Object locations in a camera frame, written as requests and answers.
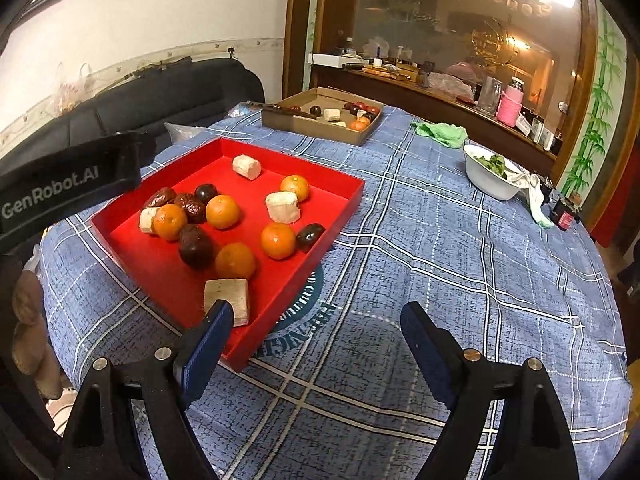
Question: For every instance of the pink bottle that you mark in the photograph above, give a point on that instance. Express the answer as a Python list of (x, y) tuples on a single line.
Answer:
[(510, 105)]

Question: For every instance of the dark red jujube date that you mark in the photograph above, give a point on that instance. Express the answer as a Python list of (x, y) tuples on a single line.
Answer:
[(206, 192), (195, 245), (191, 207), (161, 197), (310, 236)]

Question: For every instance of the wooden mirror cabinet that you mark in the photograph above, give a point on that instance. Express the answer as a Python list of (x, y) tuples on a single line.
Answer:
[(400, 95)]

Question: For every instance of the small dark bottle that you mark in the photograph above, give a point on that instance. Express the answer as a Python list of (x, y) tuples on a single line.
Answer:
[(565, 215)]

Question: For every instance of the small red date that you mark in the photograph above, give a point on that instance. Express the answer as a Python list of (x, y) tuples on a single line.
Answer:
[(373, 109), (350, 106)]

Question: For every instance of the dark wooden stick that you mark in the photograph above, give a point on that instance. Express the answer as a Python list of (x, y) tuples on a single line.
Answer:
[(280, 109)]

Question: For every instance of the green cloth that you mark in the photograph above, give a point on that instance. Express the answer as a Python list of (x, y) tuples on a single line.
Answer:
[(440, 132)]

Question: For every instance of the small pale chunk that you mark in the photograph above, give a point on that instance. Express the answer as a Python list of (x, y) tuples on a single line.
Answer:
[(334, 115)]

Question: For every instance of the black sofa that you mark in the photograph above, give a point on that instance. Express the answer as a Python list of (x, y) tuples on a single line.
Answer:
[(150, 95)]

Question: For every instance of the pale cylindrical chunk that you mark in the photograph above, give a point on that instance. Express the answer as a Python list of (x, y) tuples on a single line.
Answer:
[(282, 206), (246, 166), (227, 297), (146, 220)]

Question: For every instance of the red square tray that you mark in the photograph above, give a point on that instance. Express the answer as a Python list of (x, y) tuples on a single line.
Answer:
[(165, 265)]

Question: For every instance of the flat white box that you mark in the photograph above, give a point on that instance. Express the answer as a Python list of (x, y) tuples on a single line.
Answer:
[(335, 60)]

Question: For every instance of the clear glass jug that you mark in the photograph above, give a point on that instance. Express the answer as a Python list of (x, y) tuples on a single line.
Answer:
[(490, 95)]

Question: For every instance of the person's left hand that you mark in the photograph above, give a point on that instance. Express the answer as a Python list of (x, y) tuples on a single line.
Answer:
[(30, 330)]

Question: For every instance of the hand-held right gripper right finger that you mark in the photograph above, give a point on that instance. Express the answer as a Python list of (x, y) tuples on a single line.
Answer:
[(425, 355)]

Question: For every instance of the clear plastic bag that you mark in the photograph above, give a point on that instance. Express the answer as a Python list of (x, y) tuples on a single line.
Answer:
[(182, 132)]

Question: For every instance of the white bowl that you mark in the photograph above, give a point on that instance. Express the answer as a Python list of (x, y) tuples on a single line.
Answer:
[(487, 185)]

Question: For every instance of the small dark round date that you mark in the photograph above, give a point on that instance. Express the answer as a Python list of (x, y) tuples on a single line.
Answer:
[(315, 109)]

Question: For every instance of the brown cardboard box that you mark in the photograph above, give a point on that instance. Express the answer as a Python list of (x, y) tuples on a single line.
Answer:
[(320, 130)]

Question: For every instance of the white sock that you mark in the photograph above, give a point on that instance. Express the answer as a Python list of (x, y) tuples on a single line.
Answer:
[(536, 205)]

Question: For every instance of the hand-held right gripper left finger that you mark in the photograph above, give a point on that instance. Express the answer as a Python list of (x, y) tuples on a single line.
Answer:
[(207, 355)]

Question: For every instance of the small mandarin orange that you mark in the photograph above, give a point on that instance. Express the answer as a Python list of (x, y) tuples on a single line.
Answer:
[(357, 124)]

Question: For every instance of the green leafy vegetables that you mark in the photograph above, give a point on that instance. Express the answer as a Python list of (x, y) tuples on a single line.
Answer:
[(492, 164)]

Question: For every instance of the blue plaid tablecloth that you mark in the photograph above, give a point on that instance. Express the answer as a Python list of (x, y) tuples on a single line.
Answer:
[(425, 260)]

